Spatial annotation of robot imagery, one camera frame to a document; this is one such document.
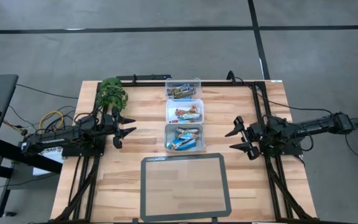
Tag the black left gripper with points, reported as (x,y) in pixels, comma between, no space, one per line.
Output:
(112,124)

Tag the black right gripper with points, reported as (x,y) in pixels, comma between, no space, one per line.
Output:
(254,140)

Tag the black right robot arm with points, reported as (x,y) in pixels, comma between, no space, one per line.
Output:
(315,123)

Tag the brown blue granola bar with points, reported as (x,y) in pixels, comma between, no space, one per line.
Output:
(187,92)
(182,86)
(171,92)

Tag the green plant in white pot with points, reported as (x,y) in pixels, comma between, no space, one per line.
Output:
(110,90)

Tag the translucent white plastic bin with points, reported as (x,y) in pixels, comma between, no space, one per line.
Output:
(197,82)
(169,129)
(170,104)

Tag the white paper sheet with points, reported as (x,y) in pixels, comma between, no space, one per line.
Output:
(54,156)

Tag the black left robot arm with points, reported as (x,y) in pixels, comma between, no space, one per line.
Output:
(51,138)

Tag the clear mat with black border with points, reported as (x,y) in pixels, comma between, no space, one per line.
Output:
(185,189)

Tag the black aluminium frame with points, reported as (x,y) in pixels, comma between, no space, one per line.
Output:
(148,83)

